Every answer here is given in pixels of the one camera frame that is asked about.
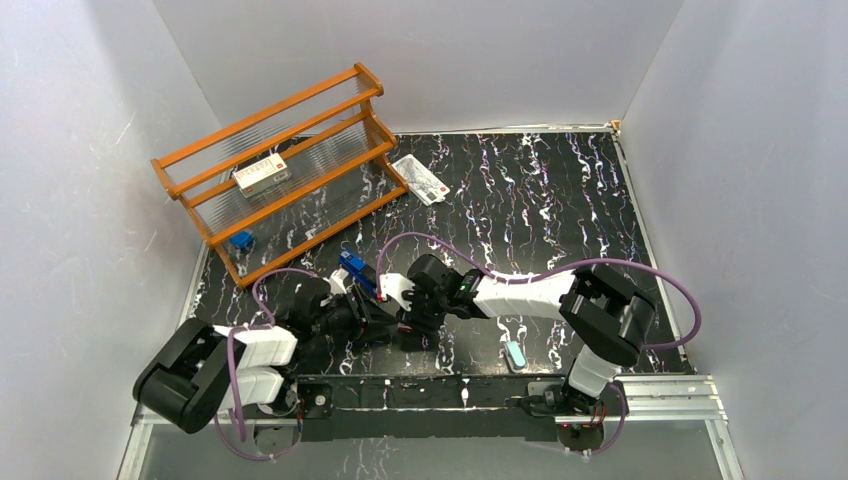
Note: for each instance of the white printed paper packet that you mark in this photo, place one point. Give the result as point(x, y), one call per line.
point(422, 182)

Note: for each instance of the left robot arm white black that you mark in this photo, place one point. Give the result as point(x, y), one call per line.
point(204, 369)

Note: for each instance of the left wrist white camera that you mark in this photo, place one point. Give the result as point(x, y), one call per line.
point(340, 281)

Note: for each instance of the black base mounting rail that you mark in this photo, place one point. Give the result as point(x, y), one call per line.
point(585, 430)

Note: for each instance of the small blue object under shelf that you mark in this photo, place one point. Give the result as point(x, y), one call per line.
point(242, 242)

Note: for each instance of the orange wooden shelf rack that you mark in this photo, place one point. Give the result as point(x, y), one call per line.
point(337, 151)

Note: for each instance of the aluminium frame rail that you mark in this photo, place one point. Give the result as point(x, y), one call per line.
point(647, 397)

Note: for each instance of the teal eraser-like small object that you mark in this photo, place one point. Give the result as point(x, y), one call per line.
point(514, 355)

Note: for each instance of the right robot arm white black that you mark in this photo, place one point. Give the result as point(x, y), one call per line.
point(609, 313)

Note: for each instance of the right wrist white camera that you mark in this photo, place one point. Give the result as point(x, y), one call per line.
point(392, 287)

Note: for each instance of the wrist white camera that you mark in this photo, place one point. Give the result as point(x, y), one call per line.
point(340, 281)
point(392, 287)

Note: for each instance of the white box on shelf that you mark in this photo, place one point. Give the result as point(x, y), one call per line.
point(261, 175)

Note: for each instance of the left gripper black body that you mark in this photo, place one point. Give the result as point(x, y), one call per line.
point(357, 312)

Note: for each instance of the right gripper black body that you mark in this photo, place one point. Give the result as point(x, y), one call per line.
point(427, 312)

